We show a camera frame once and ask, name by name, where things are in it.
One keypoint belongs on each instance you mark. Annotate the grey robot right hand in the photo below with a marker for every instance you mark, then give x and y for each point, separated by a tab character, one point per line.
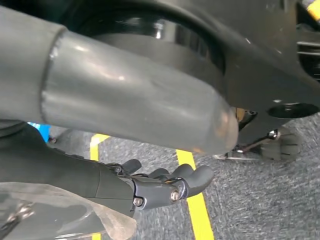
124	99

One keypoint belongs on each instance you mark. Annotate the blue metal shelf rack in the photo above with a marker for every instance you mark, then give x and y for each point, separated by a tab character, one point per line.
41	130

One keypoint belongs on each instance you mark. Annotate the clear plastic film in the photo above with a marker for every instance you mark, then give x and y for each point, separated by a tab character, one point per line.
50	212

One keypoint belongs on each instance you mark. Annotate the black robot lower body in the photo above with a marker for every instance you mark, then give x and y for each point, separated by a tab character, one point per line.
263	66

